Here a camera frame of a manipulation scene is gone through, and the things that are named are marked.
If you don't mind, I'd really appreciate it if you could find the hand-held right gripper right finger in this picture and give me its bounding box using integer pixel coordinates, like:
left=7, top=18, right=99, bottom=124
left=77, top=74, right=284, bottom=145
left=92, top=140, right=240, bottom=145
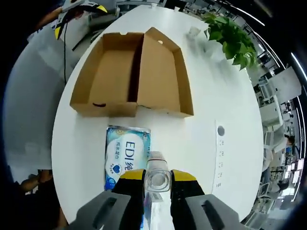
left=169, top=169, right=242, bottom=230

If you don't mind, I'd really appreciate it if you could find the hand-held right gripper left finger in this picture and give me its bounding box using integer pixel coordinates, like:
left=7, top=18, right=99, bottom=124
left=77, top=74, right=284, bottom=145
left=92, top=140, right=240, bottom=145
left=76, top=168, right=146, bottom=230

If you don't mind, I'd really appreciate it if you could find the clear bottle with white cap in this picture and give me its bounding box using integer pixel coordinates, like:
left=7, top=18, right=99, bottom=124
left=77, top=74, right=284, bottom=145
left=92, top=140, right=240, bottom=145
left=143, top=150, right=172, bottom=193

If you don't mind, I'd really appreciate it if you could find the brown cardboard shoe box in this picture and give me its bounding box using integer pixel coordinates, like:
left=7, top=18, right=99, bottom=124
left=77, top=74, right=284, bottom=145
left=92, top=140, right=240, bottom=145
left=69, top=26, right=194, bottom=118

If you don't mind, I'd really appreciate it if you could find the blue white wet wipes pack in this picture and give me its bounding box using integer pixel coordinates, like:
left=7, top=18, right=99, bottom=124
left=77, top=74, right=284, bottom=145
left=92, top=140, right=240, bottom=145
left=105, top=124, right=152, bottom=192

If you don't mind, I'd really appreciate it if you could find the grey mesh office chair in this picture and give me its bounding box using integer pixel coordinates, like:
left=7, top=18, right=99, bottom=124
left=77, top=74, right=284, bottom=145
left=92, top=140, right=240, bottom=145
left=4, top=35, right=80, bottom=173

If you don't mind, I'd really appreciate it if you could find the white table socket strip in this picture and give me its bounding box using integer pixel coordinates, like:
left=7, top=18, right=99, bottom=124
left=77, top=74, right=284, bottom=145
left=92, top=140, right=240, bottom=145
left=213, top=119, right=227, bottom=192

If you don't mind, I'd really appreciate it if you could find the bank of display screens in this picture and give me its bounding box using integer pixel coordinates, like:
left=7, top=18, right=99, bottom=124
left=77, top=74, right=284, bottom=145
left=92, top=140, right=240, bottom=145
left=283, top=158, right=307, bottom=180

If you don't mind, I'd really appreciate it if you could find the white paper cup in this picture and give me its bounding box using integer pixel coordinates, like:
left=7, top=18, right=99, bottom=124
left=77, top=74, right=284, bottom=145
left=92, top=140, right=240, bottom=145
left=188, top=25, right=201, bottom=39

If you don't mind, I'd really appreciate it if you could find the group of white office chairs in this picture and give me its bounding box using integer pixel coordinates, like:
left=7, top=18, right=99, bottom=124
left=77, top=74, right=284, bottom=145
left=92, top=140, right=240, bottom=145
left=254, top=79, right=288, bottom=154

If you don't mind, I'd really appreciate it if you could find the green plant in white pot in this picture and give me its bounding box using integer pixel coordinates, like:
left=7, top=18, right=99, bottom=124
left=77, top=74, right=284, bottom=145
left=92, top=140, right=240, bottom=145
left=203, top=12, right=259, bottom=71

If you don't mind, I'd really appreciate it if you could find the ceiling light strip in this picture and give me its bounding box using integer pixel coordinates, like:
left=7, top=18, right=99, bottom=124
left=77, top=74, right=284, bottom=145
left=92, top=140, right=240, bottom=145
left=291, top=51, right=307, bottom=80

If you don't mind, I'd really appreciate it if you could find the black cable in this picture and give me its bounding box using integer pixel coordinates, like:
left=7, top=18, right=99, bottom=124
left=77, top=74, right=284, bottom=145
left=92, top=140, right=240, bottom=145
left=61, top=11, right=69, bottom=84

